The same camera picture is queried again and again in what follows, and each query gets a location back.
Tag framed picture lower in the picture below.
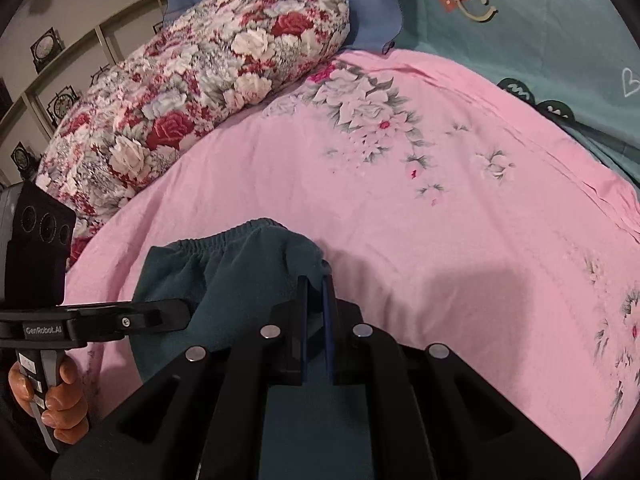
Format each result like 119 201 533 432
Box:
11 142 38 180

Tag left hand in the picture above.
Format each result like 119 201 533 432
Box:
8 356 89 445

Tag framed picture top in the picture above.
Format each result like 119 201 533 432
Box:
30 27 64 74

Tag pink floral bed sheet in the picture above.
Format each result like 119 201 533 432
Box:
66 51 639 474

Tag red floral pillow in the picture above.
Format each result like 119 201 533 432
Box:
36 0 350 258

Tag dark teal pants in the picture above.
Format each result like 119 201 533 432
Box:
130 219 373 479

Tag teal heart print quilt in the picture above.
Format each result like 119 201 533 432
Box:
396 0 639 182

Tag framed picture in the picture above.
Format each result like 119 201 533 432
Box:
30 27 64 74
47 86 79 127
11 142 38 180

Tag framed picture middle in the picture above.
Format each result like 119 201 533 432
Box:
47 86 79 127

